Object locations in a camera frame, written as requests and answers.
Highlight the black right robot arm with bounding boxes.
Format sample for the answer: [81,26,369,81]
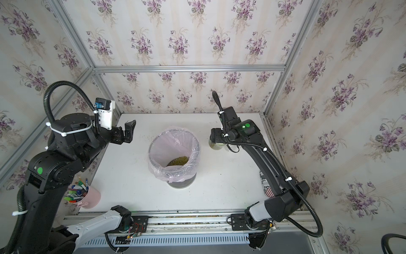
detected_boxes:
[210,91,324,249]

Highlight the printed can with flag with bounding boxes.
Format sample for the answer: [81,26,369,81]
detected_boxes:
[260,172,274,198]

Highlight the coloured pens in cup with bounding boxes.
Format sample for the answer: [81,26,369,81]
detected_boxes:
[63,178,89,203]

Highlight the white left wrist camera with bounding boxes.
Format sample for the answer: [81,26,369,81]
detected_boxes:
[95,97,116,131]

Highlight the pink cup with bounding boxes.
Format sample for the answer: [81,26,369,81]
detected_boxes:
[76,186,101,209]

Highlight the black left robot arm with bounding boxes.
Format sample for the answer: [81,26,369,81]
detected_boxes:
[1,80,136,254]

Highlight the aluminium mounting rail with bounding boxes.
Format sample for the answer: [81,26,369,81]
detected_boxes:
[61,207,319,237]

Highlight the white vented cable duct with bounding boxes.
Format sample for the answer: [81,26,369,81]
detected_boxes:
[80,233,251,248]

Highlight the mesh bin with pink bag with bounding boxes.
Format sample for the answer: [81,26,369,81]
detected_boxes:
[148,128,202,189]

